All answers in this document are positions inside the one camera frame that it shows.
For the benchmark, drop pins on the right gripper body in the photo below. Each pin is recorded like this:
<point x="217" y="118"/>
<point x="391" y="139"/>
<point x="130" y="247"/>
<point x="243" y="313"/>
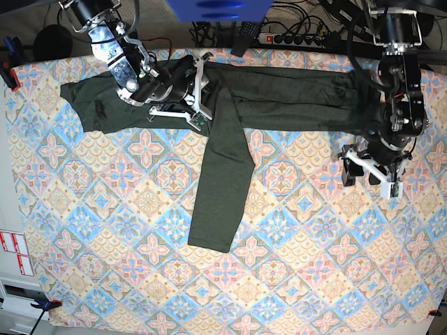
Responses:
<point x="165" y="85"/>

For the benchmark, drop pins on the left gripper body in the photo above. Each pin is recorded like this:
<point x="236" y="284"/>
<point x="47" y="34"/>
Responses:
<point x="384" y="149"/>

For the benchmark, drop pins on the green long-sleeve T-shirt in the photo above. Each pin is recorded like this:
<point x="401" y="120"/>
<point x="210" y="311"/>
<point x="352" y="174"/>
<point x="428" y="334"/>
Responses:
<point x="271" y="99"/>

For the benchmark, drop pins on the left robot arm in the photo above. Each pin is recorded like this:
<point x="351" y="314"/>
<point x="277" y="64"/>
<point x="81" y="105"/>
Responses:
<point x="396" y="30"/>

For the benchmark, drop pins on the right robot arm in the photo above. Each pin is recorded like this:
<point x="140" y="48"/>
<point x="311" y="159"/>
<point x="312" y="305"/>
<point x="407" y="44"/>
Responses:
<point x="113" y="43"/>

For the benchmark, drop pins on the black remote control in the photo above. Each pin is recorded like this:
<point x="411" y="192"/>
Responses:
<point x="248" y="32"/>

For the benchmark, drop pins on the white power strip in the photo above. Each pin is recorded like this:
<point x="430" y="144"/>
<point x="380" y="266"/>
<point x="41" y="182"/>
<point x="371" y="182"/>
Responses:
<point x="289" y="39"/>

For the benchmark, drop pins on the black round stool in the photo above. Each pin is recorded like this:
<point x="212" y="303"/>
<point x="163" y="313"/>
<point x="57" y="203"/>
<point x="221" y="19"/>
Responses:
<point x="52" y="43"/>

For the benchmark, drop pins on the orange clamp bottom right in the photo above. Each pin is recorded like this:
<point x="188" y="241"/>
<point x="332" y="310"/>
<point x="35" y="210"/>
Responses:
<point x="436" y="313"/>

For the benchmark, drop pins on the colourful patterned tablecloth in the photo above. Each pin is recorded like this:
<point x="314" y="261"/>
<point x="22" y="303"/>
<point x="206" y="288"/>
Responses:
<point x="106" y="219"/>

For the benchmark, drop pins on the blue clamp top left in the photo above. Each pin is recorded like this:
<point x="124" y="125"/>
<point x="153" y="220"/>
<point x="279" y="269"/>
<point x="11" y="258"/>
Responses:
<point x="7" y="73"/>

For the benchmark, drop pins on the blue clamp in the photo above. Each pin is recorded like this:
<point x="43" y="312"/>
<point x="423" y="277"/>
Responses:
<point x="45" y="306"/>
<point x="7" y="73"/>

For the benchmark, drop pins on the red white labels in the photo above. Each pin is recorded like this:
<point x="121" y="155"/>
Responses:
<point x="15" y="243"/>

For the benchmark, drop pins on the blue clamp bottom left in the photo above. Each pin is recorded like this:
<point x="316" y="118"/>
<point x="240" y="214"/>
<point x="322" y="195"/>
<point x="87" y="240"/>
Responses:
<point x="45" y="306"/>

